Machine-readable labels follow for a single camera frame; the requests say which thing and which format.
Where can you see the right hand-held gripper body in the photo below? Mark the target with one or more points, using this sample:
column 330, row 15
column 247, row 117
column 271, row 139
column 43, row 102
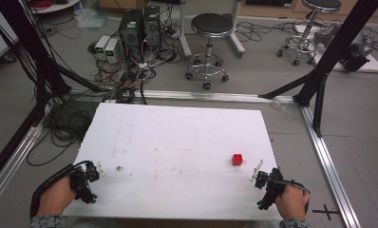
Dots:
column 270, row 189

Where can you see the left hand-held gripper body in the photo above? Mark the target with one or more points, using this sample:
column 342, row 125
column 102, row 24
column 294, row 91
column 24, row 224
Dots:
column 82, row 185

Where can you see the person's right hand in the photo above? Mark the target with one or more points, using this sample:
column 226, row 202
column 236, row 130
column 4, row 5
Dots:
column 293, row 202

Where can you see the person's left hand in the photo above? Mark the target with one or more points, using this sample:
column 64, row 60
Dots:
column 55, row 198

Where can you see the red toy block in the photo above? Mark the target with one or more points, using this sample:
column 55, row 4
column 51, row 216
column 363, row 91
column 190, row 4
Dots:
column 237, row 160

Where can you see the clear plastic scrap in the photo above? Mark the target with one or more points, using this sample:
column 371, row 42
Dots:
column 280, row 107

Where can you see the white power supply unit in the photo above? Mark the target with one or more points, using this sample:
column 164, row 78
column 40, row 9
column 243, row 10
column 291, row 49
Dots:
column 101, row 46
column 112, row 50

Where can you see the white table legs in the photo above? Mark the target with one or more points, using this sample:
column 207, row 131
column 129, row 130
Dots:
column 234, row 34

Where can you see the black computer tower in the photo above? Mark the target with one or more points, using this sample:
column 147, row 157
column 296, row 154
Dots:
column 152, row 25
column 130, row 30

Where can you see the clear plastic bag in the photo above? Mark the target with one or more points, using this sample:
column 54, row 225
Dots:
column 90, row 17

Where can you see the black round stool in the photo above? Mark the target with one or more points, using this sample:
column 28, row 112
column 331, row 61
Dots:
column 320, row 4
column 211, row 24

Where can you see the grey machine on floor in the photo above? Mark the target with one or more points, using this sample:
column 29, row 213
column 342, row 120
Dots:
column 355, row 47

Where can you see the white floor board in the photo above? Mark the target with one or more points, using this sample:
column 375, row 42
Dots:
column 374, row 65

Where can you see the round white table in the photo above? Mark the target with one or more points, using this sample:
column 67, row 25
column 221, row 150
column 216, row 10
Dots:
column 55, row 5

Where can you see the aluminium floor rail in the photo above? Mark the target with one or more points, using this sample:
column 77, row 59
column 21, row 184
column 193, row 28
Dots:
column 209, row 95
column 13, row 158
column 329, row 167

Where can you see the black metal frame post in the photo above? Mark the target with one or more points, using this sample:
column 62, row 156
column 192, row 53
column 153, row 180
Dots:
column 22, row 41
column 336, row 50

